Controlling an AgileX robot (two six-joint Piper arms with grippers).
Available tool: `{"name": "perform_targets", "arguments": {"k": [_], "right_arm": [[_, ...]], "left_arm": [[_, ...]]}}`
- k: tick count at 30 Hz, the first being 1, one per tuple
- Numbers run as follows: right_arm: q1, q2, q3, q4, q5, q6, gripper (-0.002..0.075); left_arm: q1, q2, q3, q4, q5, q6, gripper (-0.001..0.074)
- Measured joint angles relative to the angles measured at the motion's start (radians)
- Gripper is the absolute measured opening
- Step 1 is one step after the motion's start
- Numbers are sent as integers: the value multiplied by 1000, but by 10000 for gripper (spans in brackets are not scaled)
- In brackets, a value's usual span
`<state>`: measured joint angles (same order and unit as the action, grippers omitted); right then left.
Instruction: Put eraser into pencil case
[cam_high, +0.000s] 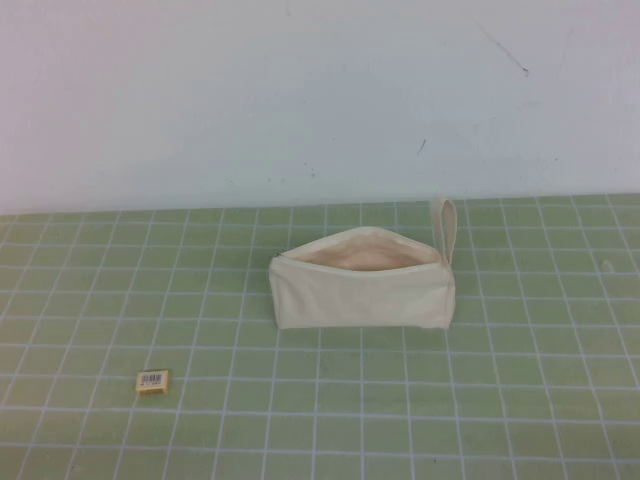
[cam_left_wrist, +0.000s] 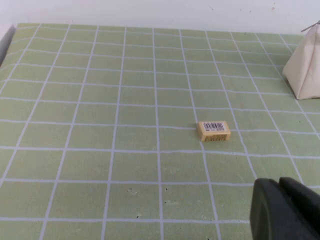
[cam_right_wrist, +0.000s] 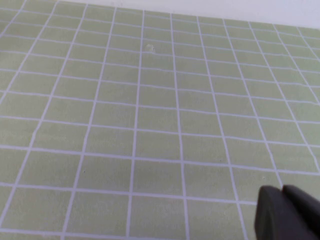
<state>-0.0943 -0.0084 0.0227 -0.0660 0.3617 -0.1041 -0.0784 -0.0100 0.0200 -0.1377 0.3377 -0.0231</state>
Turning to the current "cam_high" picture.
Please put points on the yellow eraser with barcode label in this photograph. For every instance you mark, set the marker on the yellow eraser with barcode label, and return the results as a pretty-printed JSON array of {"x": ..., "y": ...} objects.
[{"x": 153, "y": 382}]

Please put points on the cream fabric pencil case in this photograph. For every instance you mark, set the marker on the cream fabric pencil case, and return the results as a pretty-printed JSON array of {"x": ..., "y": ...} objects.
[{"x": 350, "y": 300}]

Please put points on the green grid cutting mat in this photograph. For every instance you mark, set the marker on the green grid cutting mat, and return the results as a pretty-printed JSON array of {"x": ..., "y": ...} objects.
[{"x": 150, "y": 300}]

